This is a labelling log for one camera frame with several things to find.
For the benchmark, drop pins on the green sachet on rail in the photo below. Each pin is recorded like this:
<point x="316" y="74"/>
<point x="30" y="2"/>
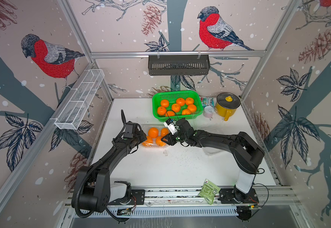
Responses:
<point x="208" y="191"/>

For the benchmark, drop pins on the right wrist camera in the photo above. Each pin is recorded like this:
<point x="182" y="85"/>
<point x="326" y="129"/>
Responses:
<point x="170" y="125"/>

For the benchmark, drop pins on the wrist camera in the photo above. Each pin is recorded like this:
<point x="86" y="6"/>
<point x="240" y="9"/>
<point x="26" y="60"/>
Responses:
<point x="170" y="125"/>
<point x="131" y="130"/>

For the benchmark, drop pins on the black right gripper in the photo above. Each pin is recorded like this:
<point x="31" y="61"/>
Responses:
<point x="169" y="141"/>

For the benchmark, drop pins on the yellow pot with lid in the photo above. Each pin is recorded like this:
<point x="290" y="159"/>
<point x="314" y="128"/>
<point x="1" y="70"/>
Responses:
<point x="227" y="104"/>

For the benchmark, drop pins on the green plastic basket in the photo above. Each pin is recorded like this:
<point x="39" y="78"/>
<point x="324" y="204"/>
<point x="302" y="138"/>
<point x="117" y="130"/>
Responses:
<point x="176" y="105"/>

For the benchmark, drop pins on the clear plastic clamshell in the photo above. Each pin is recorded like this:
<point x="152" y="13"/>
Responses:
<point x="155" y="142"/>
<point x="214" y="129"/>

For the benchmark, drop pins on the black wire shelf basket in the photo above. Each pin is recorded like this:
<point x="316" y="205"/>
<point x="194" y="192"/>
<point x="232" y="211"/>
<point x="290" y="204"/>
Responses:
<point x="178" y="65"/>

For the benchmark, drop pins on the green snack packet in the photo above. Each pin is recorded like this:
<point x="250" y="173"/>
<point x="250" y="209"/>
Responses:
<point x="207" y="101"/>

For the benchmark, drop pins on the white wire wall basket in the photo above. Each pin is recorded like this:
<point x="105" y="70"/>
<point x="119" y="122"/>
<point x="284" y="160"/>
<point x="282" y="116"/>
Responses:
<point x="75" y="110"/>

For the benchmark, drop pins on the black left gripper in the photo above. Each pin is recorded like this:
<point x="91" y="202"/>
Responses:
<point x="142" y="136"/>

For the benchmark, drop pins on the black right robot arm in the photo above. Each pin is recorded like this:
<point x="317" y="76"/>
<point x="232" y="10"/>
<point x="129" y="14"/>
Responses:
<point x="247" y="154"/>

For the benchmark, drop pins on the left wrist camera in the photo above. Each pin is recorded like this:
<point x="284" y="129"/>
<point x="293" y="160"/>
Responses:
<point x="131" y="130"/>

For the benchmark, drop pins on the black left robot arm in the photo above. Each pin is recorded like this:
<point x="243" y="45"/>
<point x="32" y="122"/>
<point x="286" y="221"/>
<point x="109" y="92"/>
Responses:
<point x="93" y="190"/>

